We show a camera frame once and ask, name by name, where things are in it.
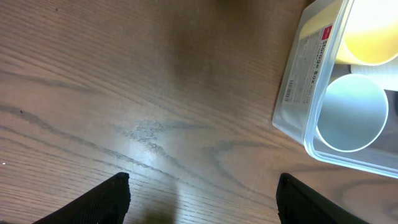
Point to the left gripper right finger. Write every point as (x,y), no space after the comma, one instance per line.
(298,203)

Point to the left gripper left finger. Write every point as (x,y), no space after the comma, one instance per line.
(106,203)

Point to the grey-blue plastic cup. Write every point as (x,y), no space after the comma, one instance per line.
(353,114)

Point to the white plastic cup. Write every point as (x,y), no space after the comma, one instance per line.
(384,75)

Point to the yellow plastic cup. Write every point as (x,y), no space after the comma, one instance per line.
(366,30)

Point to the clear plastic storage container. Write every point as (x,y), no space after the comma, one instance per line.
(300,100)

